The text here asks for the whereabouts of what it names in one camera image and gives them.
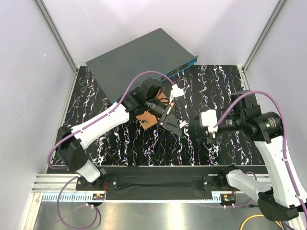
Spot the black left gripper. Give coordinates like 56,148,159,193
146,98,182,136

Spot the silver SFP module plug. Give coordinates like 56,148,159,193
179,121,187,128

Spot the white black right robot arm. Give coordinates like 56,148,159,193
200,91,307,230

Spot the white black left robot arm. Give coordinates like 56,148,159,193
56,78,184,190

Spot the wooden board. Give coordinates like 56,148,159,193
136,90,169,131

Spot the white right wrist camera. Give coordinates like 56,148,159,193
199,109,218,133

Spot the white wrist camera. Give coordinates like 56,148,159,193
199,109,218,133
169,84,184,104

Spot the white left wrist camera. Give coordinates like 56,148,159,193
169,84,184,104

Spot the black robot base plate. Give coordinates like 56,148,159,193
63,165,252,201

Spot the dark grey network switch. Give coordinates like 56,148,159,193
86,28,198,102

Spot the yellow cable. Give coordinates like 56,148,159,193
240,215,283,230

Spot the white slotted cable duct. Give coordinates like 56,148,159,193
42,192,222,203

